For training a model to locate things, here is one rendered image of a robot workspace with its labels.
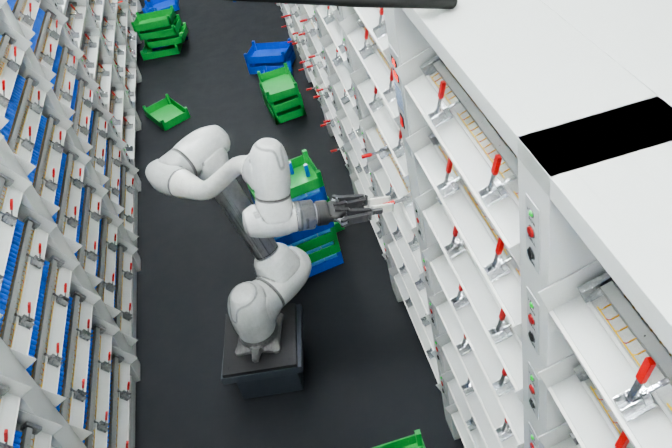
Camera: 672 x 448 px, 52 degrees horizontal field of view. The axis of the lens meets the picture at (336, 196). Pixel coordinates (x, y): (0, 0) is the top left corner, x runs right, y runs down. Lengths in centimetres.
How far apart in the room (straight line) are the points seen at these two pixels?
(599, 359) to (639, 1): 59
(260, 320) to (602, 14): 177
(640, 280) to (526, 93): 37
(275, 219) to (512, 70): 105
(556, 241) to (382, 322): 210
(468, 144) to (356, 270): 197
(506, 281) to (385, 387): 154
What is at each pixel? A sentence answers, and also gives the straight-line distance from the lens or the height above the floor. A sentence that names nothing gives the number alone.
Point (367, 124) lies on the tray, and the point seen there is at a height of 95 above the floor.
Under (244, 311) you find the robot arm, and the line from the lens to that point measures 256.
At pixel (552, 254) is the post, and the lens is 96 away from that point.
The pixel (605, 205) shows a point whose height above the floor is 174.
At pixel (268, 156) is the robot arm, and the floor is 123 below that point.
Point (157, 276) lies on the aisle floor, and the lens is 357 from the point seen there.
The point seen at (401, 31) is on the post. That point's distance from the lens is 150.
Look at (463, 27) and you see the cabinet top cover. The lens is 121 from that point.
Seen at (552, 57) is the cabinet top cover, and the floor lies 174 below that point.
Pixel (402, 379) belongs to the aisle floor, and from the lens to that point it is 281.
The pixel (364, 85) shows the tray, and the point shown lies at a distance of 232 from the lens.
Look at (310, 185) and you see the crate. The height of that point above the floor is 51.
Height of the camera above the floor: 229
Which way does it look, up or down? 39 degrees down
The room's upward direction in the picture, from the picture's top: 14 degrees counter-clockwise
